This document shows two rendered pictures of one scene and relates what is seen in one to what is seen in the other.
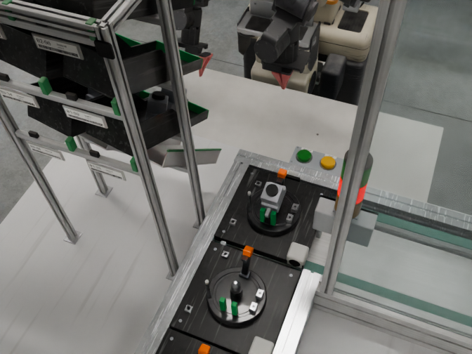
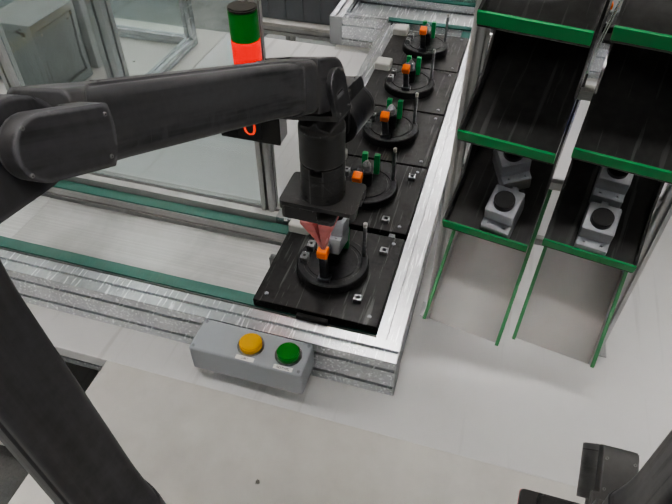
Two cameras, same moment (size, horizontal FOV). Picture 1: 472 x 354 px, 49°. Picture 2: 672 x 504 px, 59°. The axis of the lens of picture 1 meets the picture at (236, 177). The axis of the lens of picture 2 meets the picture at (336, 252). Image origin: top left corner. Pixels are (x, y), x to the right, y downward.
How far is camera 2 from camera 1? 1.60 m
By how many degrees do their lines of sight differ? 83
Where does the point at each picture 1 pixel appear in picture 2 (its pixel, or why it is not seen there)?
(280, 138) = (329, 467)
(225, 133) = (436, 472)
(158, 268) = not seen: hidden behind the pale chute
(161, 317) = (437, 179)
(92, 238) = not seen: hidden behind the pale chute
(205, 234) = (416, 249)
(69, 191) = (646, 344)
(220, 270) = (387, 209)
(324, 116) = not seen: outside the picture
